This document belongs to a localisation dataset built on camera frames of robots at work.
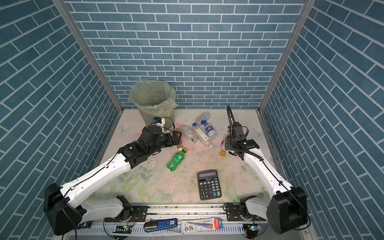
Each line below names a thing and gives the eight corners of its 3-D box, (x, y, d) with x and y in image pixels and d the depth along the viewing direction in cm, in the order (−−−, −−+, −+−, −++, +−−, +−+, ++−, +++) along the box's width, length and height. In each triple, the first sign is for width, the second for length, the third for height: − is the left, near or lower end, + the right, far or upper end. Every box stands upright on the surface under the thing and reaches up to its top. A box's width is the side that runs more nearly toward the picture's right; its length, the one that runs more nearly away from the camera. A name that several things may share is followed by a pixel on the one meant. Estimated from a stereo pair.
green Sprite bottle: (167, 168, 91) (165, 164, 87) (181, 150, 99) (180, 145, 95) (174, 173, 89) (173, 169, 85) (188, 154, 98) (188, 150, 93)
